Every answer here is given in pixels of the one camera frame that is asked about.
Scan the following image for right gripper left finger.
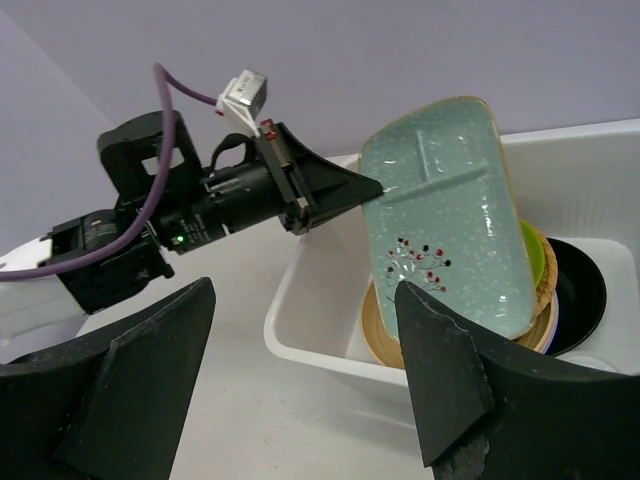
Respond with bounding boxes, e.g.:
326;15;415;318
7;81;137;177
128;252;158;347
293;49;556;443
1;277;216;479

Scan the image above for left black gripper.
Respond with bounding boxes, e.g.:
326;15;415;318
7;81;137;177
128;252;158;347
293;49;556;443
154;122;383;254

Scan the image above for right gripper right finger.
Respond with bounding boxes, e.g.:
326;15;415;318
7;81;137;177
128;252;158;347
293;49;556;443
395;282;639;479

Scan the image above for tan yellow round plate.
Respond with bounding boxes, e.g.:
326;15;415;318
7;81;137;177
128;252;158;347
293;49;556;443
360;284;551;369

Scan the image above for light blue round plate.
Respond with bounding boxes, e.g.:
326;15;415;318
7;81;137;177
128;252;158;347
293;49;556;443
540;297;559;354

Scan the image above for teal rectangular divided plate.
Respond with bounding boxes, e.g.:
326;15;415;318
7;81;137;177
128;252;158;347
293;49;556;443
358;96;537;339

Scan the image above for woven orange round plate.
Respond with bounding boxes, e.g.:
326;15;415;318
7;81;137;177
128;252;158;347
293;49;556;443
535;233;559;316

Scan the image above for black round plate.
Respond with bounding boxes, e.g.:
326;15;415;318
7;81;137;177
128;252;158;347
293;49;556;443
546;238;607;356

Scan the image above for lime green round plate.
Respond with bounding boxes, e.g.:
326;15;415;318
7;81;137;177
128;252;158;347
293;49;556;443
520;220;546;286

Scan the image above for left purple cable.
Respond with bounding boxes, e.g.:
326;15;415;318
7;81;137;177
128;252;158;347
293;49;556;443
0;62;224;284

